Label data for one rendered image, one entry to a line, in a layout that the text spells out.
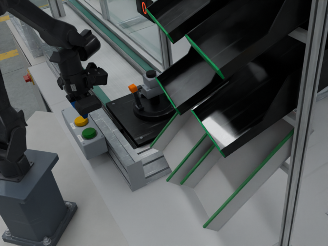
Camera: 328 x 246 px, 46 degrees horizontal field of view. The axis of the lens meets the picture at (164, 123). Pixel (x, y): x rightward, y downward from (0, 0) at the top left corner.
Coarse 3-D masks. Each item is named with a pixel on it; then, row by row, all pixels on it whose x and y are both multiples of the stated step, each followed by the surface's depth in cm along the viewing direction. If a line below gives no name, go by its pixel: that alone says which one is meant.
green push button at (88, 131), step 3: (84, 129) 113; (87, 129) 112; (90, 129) 112; (93, 129) 112; (84, 132) 111; (87, 132) 111; (90, 132) 111; (93, 132) 111; (84, 135) 111; (87, 135) 110; (90, 135) 110; (93, 135) 111; (87, 138) 111
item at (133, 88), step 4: (132, 84) 109; (132, 88) 108; (136, 88) 109; (140, 88) 110; (132, 92) 109; (136, 92) 110; (136, 96) 111; (136, 100) 112; (136, 104) 114; (140, 104) 113
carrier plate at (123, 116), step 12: (132, 96) 124; (108, 108) 121; (120, 108) 119; (132, 108) 118; (120, 120) 114; (132, 120) 114; (168, 120) 112; (132, 132) 109; (144, 132) 109; (156, 132) 108; (144, 144) 106
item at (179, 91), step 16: (192, 48) 85; (176, 64) 86; (192, 64) 85; (208, 64) 82; (160, 80) 87; (176, 80) 85; (192, 80) 82; (208, 80) 79; (176, 96) 82; (192, 96) 76
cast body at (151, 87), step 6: (150, 72) 110; (156, 72) 111; (144, 78) 110; (150, 78) 109; (144, 84) 113; (150, 84) 109; (156, 84) 110; (144, 90) 111; (150, 90) 110; (156, 90) 111; (162, 90) 112; (150, 96) 111
